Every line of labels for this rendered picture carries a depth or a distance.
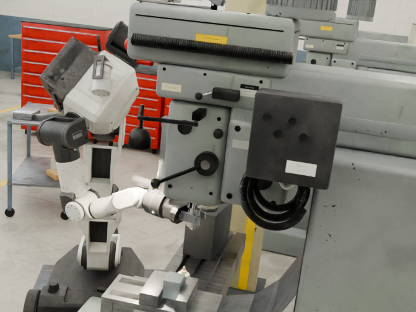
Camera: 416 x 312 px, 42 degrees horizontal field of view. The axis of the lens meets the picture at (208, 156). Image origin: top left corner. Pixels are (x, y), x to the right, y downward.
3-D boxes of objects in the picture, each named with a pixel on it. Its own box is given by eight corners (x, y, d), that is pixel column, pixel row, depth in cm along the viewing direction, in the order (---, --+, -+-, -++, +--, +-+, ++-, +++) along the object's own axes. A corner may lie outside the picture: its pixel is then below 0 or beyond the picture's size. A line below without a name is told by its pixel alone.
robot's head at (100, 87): (92, 98, 190) (90, 88, 181) (95, 71, 192) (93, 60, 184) (111, 99, 190) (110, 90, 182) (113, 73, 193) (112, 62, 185)
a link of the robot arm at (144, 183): (147, 216, 180) (121, 207, 185) (165, 212, 189) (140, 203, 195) (152, 184, 178) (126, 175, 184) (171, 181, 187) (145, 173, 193)
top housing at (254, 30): (123, 58, 154) (127, 0, 150) (153, 52, 179) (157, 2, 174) (287, 80, 145) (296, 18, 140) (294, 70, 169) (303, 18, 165)
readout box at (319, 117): (243, 178, 128) (254, 91, 122) (249, 168, 137) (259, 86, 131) (327, 192, 124) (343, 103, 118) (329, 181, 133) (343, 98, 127)
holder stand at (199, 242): (182, 254, 209) (186, 206, 204) (201, 233, 230) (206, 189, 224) (210, 261, 206) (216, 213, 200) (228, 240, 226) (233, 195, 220)
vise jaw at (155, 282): (138, 304, 160) (138, 292, 158) (153, 280, 174) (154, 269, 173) (157, 308, 159) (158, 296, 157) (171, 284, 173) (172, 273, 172)
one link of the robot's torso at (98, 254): (80, 254, 270) (80, 177, 243) (121, 256, 272) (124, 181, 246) (76, 277, 257) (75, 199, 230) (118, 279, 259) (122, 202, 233)
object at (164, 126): (156, 181, 174) (161, 117, 168) (160, 177, 177) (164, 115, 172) (168, 182, 173) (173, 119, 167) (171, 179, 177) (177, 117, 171)
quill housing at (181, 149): (158, 200, 166) (166, 98, 157) (177, 180, 185) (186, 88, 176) (218, 210, 162) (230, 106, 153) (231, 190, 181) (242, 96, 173)
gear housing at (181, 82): (153, 97, 156) (156, 62, 153) (177, 86, 179) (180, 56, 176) (267, 113, 149) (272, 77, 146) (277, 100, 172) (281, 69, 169)
